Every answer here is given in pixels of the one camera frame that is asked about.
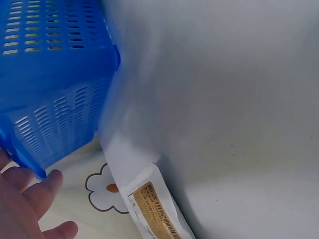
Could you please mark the person's left hand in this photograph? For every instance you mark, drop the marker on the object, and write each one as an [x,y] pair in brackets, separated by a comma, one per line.
[17,206]

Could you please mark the blue slotted plastic basket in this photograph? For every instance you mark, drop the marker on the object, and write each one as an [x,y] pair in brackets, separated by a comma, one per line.
[54,82]

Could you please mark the person's left fingers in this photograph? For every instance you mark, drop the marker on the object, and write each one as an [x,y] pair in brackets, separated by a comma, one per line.
[49,185]

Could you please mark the white packet with tan label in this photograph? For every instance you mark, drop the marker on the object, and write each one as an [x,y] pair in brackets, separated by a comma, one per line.
[152,206]

